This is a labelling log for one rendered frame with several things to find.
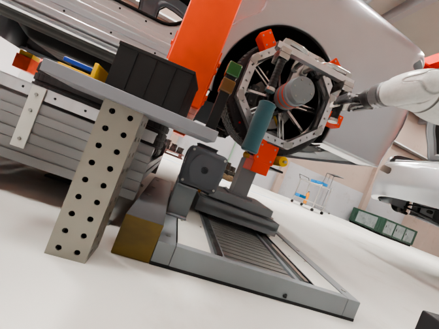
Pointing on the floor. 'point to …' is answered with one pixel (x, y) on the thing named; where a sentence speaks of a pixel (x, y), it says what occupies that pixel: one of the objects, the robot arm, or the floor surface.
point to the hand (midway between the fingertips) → (338, 106)
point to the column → (97, 182)
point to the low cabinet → (383, 226)
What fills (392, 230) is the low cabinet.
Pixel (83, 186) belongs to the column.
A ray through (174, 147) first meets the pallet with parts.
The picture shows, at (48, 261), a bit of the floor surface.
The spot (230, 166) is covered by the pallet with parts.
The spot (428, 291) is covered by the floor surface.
